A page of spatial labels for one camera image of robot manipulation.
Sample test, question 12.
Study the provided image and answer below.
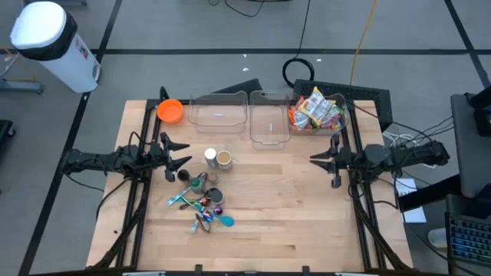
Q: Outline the tan lid spice jar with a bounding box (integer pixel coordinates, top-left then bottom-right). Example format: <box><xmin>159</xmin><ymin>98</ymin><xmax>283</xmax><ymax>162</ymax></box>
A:
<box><xmin>216</xmin><ymin>149</ymin><xmax>234</xmax><ymax>172</ymax></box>

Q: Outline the teal plastic spoon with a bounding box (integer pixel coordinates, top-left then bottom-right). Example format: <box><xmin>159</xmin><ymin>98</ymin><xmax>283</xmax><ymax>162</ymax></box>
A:
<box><xmin>209</xmin><ymin>214</ymin><xmax>236</xmax><ymax>228</ymax></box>

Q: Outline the black angled plate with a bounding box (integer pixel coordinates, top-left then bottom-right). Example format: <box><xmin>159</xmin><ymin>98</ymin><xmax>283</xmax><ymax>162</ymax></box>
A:
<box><xmin>209</xmin><ymin>77</ymin><xmax>264</xmax><ymax>95</ymax></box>

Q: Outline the white computer mouse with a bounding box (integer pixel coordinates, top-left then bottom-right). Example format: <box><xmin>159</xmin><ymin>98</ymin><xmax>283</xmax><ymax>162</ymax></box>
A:
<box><xmin>427</xmin><ymin>227</ymin><xmax>449</xmax><ymax>249</ymax></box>

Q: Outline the black aluminium table frame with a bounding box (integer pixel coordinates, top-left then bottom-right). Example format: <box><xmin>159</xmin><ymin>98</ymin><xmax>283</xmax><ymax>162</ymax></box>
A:
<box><xmin>86</xmin><ymin>85</ymin><xmax>416</xmax><ymax>276</ymax></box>

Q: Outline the black box device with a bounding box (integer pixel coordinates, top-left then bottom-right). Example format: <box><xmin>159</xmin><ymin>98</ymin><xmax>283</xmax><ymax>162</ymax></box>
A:
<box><xmin>465</xmin><ymin>85</ymin><xmax>491</xmax><ymax>138</ymax></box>

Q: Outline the backlit black keyboard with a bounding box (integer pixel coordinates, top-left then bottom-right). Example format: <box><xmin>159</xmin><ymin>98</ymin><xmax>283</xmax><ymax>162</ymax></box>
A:
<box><xmin>444</xmin><ymin>212</ymin><xmax>491</xmax><ymax>267</ymax></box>

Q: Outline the white paper sheet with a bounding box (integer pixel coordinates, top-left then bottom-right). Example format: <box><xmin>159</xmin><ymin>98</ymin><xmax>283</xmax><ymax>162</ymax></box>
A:
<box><xmin>393</xmin><ymin>177</ymin><xmax>428</xmax><ymax>225</ymax></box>

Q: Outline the grey side desk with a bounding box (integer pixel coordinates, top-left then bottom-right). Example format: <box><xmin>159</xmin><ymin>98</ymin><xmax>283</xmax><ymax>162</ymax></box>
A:
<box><xmin>450</xmin><ymin>92</ymin><xmax>491</xmax><ymax>199</ymax></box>

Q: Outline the white cable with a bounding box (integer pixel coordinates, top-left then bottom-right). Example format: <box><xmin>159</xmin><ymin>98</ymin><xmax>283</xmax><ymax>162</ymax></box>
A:
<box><xmin>382</xmin><ymin>130</ymin><xmax>438</xmax><ymax>169</ymax></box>

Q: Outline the white trash can black bag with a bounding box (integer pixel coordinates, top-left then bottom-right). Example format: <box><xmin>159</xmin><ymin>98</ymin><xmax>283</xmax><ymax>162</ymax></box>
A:
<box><xmin>9</xmin><ymin>0</ymin><xmax>102</xmax><ymax>94</ymax></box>

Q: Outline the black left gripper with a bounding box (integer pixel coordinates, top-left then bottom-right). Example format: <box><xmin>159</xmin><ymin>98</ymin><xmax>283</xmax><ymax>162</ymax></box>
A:
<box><xmin>150</xmin><ymin>132</ymin><xmax>193</xmax><ymax>173</ymax></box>

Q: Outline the green label spice jar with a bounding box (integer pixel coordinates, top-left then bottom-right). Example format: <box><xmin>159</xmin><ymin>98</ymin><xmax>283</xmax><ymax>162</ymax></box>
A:
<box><xmin>190</xmin><ymin>176</ymin><xmax>206</xmax><ymax>195</ymax></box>

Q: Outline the black floor stand foot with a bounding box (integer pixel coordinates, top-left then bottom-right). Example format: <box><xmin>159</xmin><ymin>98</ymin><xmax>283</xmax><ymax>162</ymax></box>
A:
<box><xmin>0</xmin><ymin>119</ymin><xmax>17</xmax><ymax>150</ymax></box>

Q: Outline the black hanging cable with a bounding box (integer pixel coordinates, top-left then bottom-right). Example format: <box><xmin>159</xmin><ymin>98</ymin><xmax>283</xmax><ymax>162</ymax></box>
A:
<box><xmin>282</xmin><ymin>0</ymin><xmax>316</xmax><ymax>89</ymax></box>

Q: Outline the yellow hanging cable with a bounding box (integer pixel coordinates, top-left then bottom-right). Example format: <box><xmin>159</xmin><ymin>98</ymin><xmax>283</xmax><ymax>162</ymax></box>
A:
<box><xmin>348</xmin><ymin>0</ymin><xmax>380</xmax><ymax>87</ymax></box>

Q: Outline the white lid spice jar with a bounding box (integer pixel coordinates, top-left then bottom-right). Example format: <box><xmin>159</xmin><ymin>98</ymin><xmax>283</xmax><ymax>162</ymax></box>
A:
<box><xmin>203</xmin><ymin>147</ymin><xmax>218</xmax><ymax>169</ymax></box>

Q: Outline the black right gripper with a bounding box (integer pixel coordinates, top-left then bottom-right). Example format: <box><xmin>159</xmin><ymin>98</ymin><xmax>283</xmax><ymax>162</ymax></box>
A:
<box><xmin>309</xmin><ymin>133</ymin><xmax>352</xmax><ymax>176</ymax></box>

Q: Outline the silver spoon teal handle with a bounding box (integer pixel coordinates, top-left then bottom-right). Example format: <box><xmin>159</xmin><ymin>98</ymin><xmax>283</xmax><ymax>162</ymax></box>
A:
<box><xmin>166</xmin><ymin>171</ymin><xmax>209</xmax><ymax>207</ymax></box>

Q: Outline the purple label spice jar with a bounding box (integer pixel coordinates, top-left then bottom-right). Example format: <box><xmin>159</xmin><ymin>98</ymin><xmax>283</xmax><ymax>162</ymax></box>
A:
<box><xmin>208</xmin><ymin>187</ymin><xmax>226</xmax><ymax>206</ymax></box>

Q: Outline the orange plastic bowl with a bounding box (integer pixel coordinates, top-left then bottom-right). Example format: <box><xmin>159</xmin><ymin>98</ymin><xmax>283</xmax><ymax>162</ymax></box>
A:
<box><xmin>156</xmin><ymin>98</ymin><xmax>185</xmax><ymax>125</ymax></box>

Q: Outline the yellow edged ramen packet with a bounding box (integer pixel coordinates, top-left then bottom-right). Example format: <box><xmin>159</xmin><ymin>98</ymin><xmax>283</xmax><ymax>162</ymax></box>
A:
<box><xmin>298</xmin><ymin>86</ymin><xmax>336</xmax><ymax>128</ymax></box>

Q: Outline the grey metal bar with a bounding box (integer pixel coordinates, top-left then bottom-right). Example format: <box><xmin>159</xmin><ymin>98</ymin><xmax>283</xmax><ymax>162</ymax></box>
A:
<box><xmin>21</xmin><ymin>0</ymin><xmax>89</xmax><ymax>7</ymax></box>

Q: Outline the clear plastic bin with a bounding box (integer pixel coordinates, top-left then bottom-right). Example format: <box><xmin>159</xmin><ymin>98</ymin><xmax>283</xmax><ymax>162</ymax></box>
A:
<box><xmin>187</xmin><ymin>90</ymin><xmax>249</xmax><ymax>135</ymax></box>
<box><xmin>249</xmin><ymin>89</ymin><xmax>292</xmax><ymax>151</ymax></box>
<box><xmin>286</xmin><ymin>92</ymin><xmax>349</xmax><ymax>136</ymax></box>

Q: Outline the black floor cable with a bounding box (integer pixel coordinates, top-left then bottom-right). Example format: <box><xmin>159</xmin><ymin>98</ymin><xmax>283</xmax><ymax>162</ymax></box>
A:
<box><xmin>94</xmin><ymin>176</ymin><xmax>132</xmax><ymax>222</ymax></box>
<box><xmin>208</xmin><ymin>0</ymin><xmax>270</xmax><ymax>18</ymax></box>

